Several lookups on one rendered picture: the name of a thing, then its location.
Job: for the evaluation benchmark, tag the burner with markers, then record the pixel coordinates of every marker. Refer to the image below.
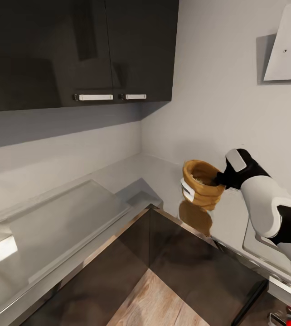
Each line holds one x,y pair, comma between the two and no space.
265,249

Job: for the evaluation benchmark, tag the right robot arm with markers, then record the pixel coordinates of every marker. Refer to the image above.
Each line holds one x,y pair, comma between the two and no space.
268,204

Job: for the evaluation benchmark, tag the drop in sink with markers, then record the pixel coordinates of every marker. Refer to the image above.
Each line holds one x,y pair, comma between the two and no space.
40,238

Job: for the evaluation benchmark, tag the oven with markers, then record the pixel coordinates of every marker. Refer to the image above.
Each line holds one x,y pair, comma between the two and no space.
269,306

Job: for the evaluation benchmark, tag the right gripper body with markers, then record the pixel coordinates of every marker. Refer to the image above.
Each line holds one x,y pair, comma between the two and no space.
223,179

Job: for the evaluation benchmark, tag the popcorn bag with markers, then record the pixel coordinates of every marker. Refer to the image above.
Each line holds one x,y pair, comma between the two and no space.
198,184

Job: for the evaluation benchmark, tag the cabinet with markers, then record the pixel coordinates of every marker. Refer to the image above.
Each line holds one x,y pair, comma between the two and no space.
73,53

